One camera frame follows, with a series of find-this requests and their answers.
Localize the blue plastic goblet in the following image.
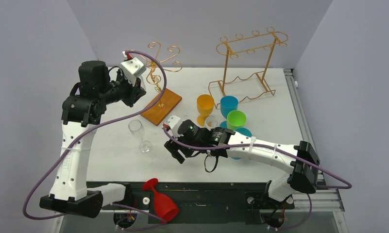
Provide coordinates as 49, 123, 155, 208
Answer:
227, 128, 253, 160
220, 96, 238, 120

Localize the blue plastic goblet rear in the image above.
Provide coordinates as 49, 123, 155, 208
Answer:
220, 96, 238, 120

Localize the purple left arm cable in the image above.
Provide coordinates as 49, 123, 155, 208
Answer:
22, 50, 168, 232

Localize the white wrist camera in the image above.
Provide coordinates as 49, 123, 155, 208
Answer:
163, 115, 182, 135
120, 51, 147, 88

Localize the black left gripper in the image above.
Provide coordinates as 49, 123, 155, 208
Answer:
99, 69, 146, 107

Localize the gold rectangular wire glass rack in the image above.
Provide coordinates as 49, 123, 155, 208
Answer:
207, 27, 289, 103

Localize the small clear wine glass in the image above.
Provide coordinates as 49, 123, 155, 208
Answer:
204, 116, 220, 130

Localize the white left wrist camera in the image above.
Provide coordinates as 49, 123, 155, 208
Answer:
120, 51, 147, 88

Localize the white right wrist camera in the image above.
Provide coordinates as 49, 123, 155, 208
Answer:
163, 115, 182, 135

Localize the blue plastic goblet front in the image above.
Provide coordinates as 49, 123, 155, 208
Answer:
227, 128, 253, 160

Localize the clear champagne flute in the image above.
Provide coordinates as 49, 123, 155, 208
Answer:
128, 120, 152, 153

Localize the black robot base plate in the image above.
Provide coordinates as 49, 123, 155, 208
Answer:
101, 182, 295, 225

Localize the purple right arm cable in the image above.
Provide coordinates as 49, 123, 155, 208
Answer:
162, 123, 353, 232

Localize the orange plastic goblet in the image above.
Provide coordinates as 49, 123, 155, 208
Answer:
197, 94, 215, 126

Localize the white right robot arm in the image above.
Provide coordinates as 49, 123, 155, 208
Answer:
162, 116, 320, 207

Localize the gold spiral rack wooden base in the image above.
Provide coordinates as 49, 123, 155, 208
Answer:
130, 42, 183, 127

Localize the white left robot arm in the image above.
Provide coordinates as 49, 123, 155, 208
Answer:
39, 58, 146, 218

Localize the red plastic goblet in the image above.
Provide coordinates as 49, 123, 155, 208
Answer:
142, 178, 180, 223

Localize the green plastic goblet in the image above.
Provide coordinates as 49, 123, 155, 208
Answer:
226, 110, 247, 130

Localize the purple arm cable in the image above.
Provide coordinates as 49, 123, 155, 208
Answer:
22, 50, 168, 232
162, 123, 353, 232

